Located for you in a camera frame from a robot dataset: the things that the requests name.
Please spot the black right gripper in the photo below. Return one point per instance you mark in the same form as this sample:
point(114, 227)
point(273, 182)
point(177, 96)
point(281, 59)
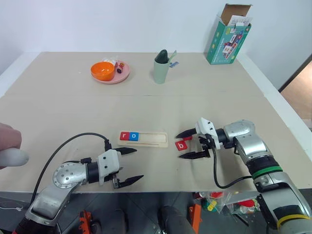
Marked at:
point(204, 146)

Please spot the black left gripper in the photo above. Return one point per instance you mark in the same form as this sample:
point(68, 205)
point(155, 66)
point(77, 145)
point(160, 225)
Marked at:
point(117, 179)

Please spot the white rounded object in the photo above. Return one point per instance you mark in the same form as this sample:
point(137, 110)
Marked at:
point(14, 157)

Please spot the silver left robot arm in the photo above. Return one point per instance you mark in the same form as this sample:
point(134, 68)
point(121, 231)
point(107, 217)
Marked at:
point(64, 174)

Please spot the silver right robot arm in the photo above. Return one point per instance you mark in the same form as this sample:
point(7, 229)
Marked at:
point(253, 148)

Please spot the red letter block b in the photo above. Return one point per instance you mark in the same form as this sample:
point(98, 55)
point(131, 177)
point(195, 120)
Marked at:
point(181, 145)

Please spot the blue letter block o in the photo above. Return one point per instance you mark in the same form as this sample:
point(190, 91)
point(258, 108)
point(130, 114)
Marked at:
point(134, 136)

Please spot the red letter block r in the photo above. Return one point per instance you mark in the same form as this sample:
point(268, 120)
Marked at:
point(125, 136)

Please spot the wooden letter tray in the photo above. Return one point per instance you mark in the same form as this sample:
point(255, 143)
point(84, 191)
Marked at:
point(153, 139)

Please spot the person's bare hand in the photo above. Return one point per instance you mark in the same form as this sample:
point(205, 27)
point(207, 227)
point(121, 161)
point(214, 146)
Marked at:
point(8, 137)

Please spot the clear bag of toys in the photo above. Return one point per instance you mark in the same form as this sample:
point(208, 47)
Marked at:
point(219, 200)

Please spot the orange and black tool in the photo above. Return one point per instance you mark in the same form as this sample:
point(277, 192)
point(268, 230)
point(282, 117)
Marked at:
point(85, 223)

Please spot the pale green cup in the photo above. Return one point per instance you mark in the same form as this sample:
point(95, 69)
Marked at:
point(160, 73)

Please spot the pink plate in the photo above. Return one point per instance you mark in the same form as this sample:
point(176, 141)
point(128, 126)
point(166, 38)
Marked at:
point(122, 75)

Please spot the dark green toy vegetable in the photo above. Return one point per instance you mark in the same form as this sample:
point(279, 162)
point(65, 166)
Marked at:
point(162, 56)

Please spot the small dark toy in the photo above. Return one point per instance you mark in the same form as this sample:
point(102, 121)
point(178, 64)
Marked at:
point(119, 70)

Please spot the orange plastic bowl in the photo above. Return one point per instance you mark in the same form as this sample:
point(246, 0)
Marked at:
point(102, 70)

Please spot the small red toy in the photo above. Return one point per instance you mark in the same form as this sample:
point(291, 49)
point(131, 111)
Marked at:
point(121, 65)

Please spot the green cardboard toy box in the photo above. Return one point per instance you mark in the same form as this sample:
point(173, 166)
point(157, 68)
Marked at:
point(224, 46)

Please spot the small snack packet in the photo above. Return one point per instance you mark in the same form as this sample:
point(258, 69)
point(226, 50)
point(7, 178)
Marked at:
point(109, 60)

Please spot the brown wooden door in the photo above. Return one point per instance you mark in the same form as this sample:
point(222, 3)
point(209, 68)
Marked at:
point(298, 83)

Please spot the white paper leaflet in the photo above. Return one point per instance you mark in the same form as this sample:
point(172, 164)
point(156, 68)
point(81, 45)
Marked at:
point(240, 21)

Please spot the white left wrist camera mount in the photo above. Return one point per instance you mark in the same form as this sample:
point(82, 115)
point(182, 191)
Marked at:
point(108, 163)

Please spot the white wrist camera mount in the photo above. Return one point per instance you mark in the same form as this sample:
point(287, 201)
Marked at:
point(108, 163)
point(207, 128)

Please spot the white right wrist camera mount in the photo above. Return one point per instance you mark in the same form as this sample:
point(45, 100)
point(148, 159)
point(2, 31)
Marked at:
point(207, 128)

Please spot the orange bracket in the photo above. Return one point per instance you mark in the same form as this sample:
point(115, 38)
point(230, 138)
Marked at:
point(195, 217)

